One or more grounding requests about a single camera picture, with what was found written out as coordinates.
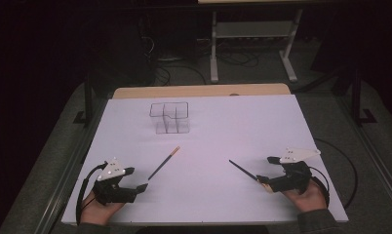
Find white board sheet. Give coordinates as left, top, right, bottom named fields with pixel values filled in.
left=60, top=94, right=350, bottom=226

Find aluminium rail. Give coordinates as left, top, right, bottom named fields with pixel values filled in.
left=33, top=97, right=109, bottom=234
left=333, top=97, right=392, bottom=210

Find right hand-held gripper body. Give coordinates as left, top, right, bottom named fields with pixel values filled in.
left=267, top=147, right=322, bottom=196

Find white metal desk frame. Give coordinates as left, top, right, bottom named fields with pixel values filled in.
left=197, top=0, right=304, bottom=84

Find black metal stand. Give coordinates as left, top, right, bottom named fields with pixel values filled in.
left=350, top=65, right=378, bottom=127
left=72, top=73, right=95, bottom=127

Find thin dark makeup brush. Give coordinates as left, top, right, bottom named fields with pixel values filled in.
left=147, top=145, right=181, bottom=181

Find tangled black floor cables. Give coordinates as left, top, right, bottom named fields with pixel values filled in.
left=216, top=48, right=260, bottom=68

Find clear plastic organizer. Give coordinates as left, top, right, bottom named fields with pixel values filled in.
left=148, top=100, right=191, bottom=136

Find left hand-held gripper black cable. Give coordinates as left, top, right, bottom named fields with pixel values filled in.
left=75, top=161, right=109, bottom=226

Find person's right hand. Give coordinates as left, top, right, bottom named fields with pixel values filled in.
left=281, top=179, right=329, bottom=214

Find right hand-held gripper black cable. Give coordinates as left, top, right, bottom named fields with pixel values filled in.
left=308, top=137, right=360, bottom=210

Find person's left hand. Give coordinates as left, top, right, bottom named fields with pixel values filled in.
left=79, top=190, right=126, bottom=226

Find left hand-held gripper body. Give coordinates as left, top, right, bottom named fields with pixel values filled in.
left=92, top=157, right=139, bottom=206

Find hand-held gripper black cable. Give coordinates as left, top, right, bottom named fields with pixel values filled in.
left=308, top=137, right=360, bottom=210
left=75, top=161, right=109, bottom=226

